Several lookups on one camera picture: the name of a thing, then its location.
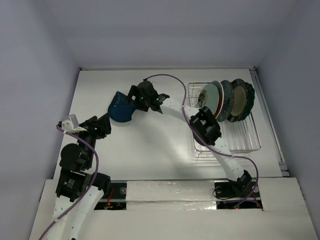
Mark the dark blue leaf-shaped plate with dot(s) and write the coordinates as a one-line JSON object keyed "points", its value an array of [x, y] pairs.
{"points": [[118, 110]]}

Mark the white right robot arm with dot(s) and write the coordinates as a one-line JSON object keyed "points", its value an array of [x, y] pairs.
{"points": [[205, 130]]}

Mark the dark rimmed beige plate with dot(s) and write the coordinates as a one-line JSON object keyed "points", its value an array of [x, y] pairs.
{"points": [[240, 97]]}

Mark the dark teal patterned plate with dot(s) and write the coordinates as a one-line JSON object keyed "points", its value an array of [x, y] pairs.
{"points": [[228, 101]]}

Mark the light green flower plate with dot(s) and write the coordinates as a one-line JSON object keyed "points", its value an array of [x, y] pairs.
{"points": [[209, 97]]}

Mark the red and teal floral plate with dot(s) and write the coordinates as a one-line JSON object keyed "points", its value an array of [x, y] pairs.
{"points": [[221, 98]]}

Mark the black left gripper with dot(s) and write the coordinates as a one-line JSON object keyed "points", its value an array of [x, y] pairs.
{"points": [[100, 126]]}

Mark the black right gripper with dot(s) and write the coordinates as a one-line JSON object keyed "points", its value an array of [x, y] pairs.
{"points": [[133, 97]]}

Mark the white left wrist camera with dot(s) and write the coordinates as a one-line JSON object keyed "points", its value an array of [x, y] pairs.
{"points": [[70, 124]]}

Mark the dark green scalloped plate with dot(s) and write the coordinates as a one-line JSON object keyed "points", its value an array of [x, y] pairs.
{"points": [[249, 103]]}

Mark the wire dish rack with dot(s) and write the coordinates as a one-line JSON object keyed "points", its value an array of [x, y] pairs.
{"points": [[241, 137]]}

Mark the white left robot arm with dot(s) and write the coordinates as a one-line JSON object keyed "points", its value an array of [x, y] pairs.
{"points": [[77, 191]]}

